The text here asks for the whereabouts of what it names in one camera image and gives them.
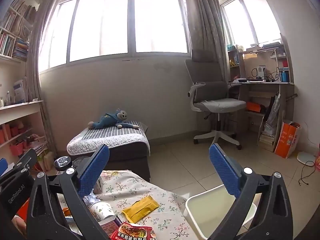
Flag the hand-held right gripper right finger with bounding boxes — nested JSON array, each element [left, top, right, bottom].
[[209, 143, 293, 240]]

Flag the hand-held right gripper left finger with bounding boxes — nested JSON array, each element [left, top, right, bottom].
[[26, 144, 110, 240]]

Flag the clear plastic wrapper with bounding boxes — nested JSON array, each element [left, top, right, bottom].
[[82, 194, 97, 206]]

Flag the white paper cup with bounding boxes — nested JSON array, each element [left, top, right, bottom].
[[89, 200, 115, 222]]

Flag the white plastic bin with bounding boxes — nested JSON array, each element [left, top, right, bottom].
[[184, 184, 258, 240]]

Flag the small red white carton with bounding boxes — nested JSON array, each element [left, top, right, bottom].
[[97, 215, 123, 239]]

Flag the yellow packet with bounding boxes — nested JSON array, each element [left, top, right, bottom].
[[122, 195, 160, 224]]

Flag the red instant noodle packet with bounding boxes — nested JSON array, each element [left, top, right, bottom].
[[110, 222, 157, 240]]

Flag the person's left hand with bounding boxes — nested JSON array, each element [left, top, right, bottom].
[[11, 217, 27, 238]]

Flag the pink basket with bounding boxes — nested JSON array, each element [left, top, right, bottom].
[[10, 141, 25, 155]]

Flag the red white paper bag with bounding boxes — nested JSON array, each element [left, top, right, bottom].
[[19, 197, 31, 218]]

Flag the pile of papers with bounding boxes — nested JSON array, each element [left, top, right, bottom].
[[27, 135, 48, 153]]

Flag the beige bag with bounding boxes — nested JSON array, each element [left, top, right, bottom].
[[44, 151, 55, 172]]

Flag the clear jar with black lid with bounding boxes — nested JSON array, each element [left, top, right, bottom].
[[54, 156, 73, 178]]

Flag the dark ottoman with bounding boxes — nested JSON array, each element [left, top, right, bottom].
[[66, 121, 152, 183]]

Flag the grey white quilted cover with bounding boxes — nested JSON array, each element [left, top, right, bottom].
[[67, 121, 150, 155]]

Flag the white low shelf unit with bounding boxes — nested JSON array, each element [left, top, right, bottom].
[[0, 100, 50, 165]]

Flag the blue plush monkey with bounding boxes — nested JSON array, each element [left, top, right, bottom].
[[87, 109, 140, 130]]

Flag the grey office chair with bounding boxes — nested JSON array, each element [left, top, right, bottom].
[[185, 49, 248, 150]]

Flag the blue white booklets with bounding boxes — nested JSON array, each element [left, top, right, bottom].
[[13, 77, 27, 104]]

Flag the orange paper bag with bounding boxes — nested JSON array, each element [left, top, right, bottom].
[[274, 121, 302, 159]]

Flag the orange box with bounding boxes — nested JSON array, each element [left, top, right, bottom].
[[246, 102, 262, 113]]

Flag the clear plastic bag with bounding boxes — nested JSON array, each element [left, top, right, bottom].
[[265, 94, 282, 135]]

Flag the grey curtain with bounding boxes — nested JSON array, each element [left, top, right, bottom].
[[185, 0, 232, 80], [25, 0, 68, 155]]

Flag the floral tablecloth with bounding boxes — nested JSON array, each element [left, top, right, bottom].
[[57, 170, 200, 240]]

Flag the round white fan base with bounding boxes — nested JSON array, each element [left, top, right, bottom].
[[296, 151, 316, 167]]

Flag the wooden desk with hutch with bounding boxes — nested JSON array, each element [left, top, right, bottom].
[[227, 42, 295, 153]]

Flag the row of books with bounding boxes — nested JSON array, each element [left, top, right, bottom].
[[0, 0, 37, 60]]

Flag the large window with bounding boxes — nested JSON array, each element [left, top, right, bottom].
[[39, 0, 193, 74]]

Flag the small window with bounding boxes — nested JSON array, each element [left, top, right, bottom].
[[220, 0, 283, 47]]

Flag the black floor cable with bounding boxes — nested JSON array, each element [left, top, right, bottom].
[[299, 161, 317, 187]]

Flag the white wall bookshelf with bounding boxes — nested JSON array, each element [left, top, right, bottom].
[[0, 0, 38, 63]]

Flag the black desk cables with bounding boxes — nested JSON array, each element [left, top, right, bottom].
[[265, 67, 280, 82]]

